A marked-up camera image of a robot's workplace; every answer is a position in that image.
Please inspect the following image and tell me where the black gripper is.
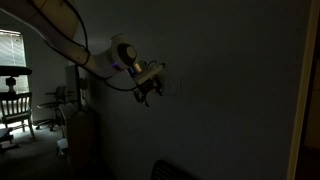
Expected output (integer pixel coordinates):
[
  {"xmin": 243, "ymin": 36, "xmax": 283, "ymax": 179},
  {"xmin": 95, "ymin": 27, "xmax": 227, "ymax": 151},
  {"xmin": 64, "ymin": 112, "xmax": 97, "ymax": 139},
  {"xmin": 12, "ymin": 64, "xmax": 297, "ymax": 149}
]
[{"xmin": 133, "ymin": 75, "xmax": 163, "ymax": 107}]

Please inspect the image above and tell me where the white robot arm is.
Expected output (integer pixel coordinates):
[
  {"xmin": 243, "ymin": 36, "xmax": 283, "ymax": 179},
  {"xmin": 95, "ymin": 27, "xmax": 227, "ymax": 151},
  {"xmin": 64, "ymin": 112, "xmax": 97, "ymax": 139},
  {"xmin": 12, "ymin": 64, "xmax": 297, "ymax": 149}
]
[{"xmin": 0, "ymin": 0, "xmax": 165, "ymax": 106}]

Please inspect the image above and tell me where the wooden cabinet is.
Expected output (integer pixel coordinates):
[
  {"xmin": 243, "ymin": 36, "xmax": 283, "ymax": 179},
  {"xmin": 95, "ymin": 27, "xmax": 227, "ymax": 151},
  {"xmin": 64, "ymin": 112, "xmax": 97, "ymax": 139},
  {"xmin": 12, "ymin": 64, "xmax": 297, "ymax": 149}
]
[{"xmin": 62, "ymin": 107, "xmax": 97, "ymax": 169}]

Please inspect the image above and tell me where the black perforated chair back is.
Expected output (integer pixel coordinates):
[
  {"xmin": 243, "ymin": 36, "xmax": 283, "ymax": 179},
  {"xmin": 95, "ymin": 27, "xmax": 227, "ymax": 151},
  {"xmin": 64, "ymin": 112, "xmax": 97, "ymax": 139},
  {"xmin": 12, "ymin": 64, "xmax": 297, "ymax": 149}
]
[{"xmin": 150, "ymin": 160, "xmax": 196, "ymax": 180}]

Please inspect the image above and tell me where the black office swivel chair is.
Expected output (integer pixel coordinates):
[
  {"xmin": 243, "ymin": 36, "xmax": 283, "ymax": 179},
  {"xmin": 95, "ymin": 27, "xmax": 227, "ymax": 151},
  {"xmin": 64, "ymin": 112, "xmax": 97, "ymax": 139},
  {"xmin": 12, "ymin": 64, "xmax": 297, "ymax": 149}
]
[{"xmin": 36, "ymin": 86, "xmax": 67, "ymax": 131}]

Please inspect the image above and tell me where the white paper on floor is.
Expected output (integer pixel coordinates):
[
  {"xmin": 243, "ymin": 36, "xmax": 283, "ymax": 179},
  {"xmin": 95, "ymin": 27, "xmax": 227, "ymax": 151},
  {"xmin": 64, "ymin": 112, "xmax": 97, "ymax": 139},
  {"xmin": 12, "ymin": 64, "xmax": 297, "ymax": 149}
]
[{"xmin": 57, "ymin": 138, "xmax": 69, "ymax": 155}]

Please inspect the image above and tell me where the wooden slat chair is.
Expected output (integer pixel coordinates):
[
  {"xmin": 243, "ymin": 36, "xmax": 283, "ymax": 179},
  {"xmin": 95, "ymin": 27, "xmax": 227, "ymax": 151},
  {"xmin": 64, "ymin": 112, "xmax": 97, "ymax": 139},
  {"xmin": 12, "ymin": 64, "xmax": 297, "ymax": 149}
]
[{"xmin": 0, "ymin": 92, "xmax": 35, "ymax": 137}]

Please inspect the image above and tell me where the dark round stand table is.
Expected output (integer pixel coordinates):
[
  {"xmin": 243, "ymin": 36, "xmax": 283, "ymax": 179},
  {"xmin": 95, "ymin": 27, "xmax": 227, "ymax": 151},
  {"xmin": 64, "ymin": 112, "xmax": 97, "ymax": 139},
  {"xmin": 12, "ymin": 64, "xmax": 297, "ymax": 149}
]
[{"xmin": 0, "ymin": 66, "xmax": 32, "ymax": 94}]

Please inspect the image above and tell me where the window with blinds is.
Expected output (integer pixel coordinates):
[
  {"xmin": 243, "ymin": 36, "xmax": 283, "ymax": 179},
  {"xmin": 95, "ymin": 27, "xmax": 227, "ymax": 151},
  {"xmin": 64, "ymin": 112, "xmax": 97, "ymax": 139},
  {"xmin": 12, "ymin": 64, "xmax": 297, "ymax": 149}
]
[{"xmin": 0, "ymin": 30, "xmax": 29, "ymax": 93}]

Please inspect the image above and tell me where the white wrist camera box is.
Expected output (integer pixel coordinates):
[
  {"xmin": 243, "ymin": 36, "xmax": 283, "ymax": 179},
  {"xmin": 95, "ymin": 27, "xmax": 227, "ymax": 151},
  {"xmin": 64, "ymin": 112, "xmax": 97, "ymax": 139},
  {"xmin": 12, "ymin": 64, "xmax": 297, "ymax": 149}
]
[{"xmin": 134, "ymin": 63, "xmax": 165, "ymax": 85}]

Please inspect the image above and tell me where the white wall switch plate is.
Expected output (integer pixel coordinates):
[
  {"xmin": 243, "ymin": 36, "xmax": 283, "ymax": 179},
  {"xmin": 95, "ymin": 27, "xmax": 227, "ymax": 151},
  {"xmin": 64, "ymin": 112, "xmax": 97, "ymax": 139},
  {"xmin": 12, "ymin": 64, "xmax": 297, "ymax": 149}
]
[{"xmin": 167, "ymin": 77, "xmax": 181, "ymax": 98}]

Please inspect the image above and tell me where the cream door frame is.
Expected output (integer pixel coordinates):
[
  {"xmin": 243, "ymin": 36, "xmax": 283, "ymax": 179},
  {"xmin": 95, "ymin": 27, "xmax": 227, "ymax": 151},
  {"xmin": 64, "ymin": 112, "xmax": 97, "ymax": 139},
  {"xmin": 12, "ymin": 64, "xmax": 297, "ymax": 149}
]
[{"xmin": 286, "ymin": 0, "xmax": 320, "ymax": 180}]

